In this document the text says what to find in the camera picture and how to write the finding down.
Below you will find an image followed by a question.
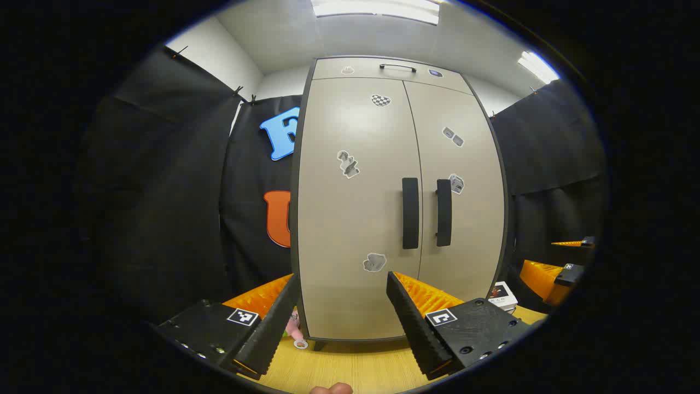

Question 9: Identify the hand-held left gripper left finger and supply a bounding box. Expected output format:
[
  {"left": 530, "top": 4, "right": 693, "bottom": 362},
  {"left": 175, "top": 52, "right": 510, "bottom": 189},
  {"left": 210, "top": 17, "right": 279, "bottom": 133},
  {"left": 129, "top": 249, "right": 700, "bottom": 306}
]
[{"left": 155, "top": 273, "right": 301, "bottom": 381}]

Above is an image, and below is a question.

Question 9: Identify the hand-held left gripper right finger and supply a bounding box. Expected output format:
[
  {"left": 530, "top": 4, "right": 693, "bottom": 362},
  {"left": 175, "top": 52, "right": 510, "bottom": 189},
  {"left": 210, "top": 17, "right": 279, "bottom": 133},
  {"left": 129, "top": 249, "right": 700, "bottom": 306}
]
[{"left": 386, "top": 270, "right": 534, "bottom": 381}]

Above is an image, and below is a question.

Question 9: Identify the beige cabinet door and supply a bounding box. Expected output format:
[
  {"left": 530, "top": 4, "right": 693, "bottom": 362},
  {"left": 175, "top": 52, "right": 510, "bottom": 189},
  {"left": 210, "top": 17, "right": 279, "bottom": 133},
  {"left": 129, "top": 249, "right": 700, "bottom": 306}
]
[
  {"left": 295, "top": 77, "right": 422, "bottom": 340},
  {"left": 403, "top": 81, "right": 506, "bottom": 307}
]

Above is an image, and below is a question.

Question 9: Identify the black door handle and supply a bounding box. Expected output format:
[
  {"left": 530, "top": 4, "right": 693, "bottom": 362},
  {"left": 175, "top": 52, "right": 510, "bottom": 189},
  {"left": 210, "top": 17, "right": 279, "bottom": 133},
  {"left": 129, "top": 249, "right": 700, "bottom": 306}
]
[
  {"left": 435, "top": 179, "right": 453, "bottom": 247},
  {"left": 402, "top": 177, "right": 420, "bottom": 250}
]

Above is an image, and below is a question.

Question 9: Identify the beige double-door shoe cabinet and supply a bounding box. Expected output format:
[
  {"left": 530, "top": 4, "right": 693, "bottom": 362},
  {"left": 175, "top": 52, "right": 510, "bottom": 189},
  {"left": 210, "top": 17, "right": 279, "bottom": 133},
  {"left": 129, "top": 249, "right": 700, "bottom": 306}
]
[{"left": 289, "top": 55, "right": 509, "bottom": 351}]

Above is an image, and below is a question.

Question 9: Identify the small green pink toy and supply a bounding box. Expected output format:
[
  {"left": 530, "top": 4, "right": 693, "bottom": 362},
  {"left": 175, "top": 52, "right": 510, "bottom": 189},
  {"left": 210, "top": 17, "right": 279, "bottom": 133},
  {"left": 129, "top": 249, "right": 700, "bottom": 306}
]
[{"left": 284, "top": 308, "right": 305, "bottom": 343}]

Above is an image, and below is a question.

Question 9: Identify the small white picture box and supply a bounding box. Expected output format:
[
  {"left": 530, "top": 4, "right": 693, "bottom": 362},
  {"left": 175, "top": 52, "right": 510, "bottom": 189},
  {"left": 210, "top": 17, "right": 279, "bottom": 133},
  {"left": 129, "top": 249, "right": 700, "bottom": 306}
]
[{"left": 488, "top": 281, "right": 519, "bottom": 312}]

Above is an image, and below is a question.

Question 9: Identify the black backdrop cloth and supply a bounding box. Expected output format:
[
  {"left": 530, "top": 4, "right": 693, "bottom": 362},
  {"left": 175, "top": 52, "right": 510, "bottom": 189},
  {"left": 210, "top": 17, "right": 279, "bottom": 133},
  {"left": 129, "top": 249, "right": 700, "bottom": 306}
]
[
  {"left": 489, "top": 79, "right": 609, "bottom": 315},
  {"left": 82, "top": 47, "right": 302, "bottom": 329}
]

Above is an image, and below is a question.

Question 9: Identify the small ceiling light panel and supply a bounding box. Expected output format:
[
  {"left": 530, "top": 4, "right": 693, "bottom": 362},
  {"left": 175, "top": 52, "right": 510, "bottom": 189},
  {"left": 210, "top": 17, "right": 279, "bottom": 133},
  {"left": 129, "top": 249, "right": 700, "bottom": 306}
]
[{"left": 517, "top": 50, "right": 561, "bottom": 85}]

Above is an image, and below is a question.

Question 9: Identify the long ceiling light panel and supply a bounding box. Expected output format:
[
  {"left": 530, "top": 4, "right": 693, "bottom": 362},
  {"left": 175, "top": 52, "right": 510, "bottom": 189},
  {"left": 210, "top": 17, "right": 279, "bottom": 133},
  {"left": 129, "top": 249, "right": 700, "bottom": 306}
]
[{"left": 311, "top": 0, "right": 441, "bottom": 26}]

